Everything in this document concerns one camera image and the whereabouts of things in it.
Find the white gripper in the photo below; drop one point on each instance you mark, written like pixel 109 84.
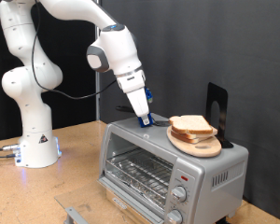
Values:
pixel 136 93

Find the black spatula with blue block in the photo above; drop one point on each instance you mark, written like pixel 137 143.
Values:
pixel 140 122

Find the silver oven knob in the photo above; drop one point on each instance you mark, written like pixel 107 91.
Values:
pixel 179 193
pixel 174 217

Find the vertical metal pole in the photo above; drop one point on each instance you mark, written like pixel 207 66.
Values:
pixel 97 105

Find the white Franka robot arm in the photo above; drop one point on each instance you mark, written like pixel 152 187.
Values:
pixel 28 84

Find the oval wooden cutting board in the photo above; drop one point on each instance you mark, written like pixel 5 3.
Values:
pixel 196 149

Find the red oven indicator light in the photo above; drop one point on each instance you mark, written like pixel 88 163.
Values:
pixel 184 178

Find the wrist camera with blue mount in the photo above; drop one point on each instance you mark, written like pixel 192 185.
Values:
pixel 149 95

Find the black metal bookend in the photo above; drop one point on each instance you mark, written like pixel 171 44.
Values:
pixel 222 102

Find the silver toaster oven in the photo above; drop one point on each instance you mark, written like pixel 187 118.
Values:
pixel 202 174

